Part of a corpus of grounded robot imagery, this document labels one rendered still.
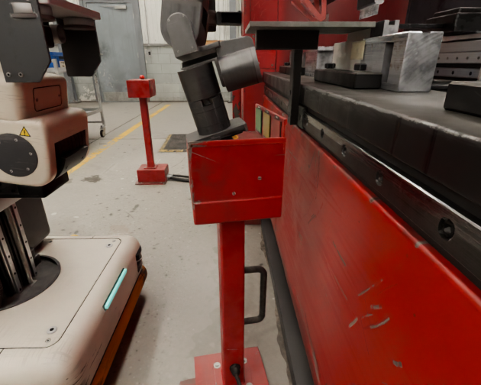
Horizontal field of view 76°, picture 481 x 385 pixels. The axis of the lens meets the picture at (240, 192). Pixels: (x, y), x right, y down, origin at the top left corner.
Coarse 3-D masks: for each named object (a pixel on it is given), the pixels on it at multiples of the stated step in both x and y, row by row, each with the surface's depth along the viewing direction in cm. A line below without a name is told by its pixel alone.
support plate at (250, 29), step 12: (252, 24) 63; (264, 24) 63; (276, 24) 63; (288, 24) 63; (300, 24) 63; (312, 24) 64; (324, 24) 64; (336, 24) 64; (348, 24) 64; (360, 24) 64; (372, 24) 64
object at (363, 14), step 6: (360, 0) 73; (366, 0) 69; (372, 0) 67; (378, 0) 66; (360, 6) 73; (366, 6) 70; (372, 6) 69; (378, 6) 66; (360, 12) 75; (366, 12) 72; (372, 12) 69; (360, 18) 75
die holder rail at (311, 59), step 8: (320, 48) 101; (328, 48) 101; (304, 56) 122; (312, 56) 109; (320, 56) 103; (328, 56) 103; (304, 64) 123; (312, 64) 109; (320, 64) 104; (312, 72) 109
